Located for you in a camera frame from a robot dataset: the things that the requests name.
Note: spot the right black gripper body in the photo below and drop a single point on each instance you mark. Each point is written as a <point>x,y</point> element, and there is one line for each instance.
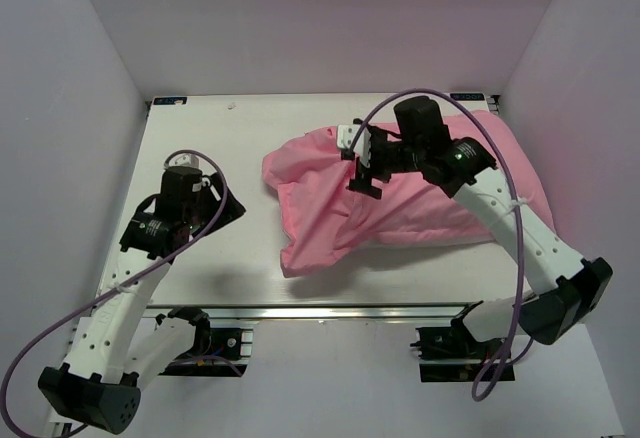
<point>386,158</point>

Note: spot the pink pillowcase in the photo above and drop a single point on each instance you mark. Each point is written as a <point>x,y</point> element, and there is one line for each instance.
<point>325,222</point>

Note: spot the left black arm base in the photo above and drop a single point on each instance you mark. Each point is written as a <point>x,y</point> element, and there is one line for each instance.
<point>219,351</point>

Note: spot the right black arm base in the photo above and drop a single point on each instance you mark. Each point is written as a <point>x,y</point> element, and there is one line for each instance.
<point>445,357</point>

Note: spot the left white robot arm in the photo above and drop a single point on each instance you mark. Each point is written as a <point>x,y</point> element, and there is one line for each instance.
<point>100,381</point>

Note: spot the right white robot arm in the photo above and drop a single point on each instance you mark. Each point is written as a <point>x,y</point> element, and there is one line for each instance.
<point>557,286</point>

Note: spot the blue label sticker right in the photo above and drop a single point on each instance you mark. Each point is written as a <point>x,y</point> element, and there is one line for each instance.
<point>467,96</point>

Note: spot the blue label sticker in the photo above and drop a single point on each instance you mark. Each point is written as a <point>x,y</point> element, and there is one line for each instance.
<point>169,101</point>
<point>467,96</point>

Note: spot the blue label sticker left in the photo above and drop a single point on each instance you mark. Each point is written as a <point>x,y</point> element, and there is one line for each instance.
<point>169,101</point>

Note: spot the white front board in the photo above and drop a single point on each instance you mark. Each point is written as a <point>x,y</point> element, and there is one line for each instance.
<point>360,379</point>

